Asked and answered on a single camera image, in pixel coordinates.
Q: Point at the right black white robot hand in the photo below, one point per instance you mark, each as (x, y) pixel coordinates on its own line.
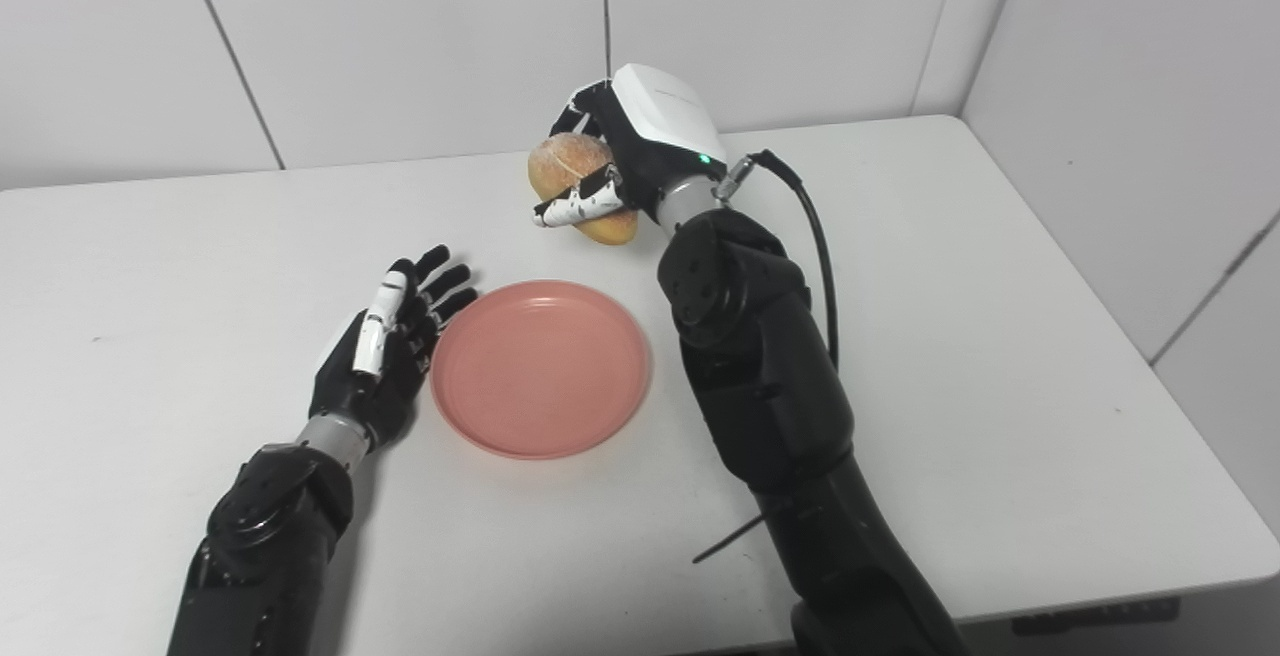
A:
(660, 126)

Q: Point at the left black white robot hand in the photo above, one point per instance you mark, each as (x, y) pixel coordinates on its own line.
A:
(385, 386)

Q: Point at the brown bread roll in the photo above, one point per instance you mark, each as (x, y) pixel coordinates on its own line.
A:
(565, 161)

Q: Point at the pink round plate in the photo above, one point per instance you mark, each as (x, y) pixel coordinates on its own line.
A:
(540, 371)

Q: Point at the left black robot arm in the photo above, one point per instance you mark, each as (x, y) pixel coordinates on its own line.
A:
(260, 546)

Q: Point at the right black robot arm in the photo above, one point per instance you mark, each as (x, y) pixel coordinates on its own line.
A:
(760, 386)

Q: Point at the black table control panel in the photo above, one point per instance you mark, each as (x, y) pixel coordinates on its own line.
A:
(1095, 616)

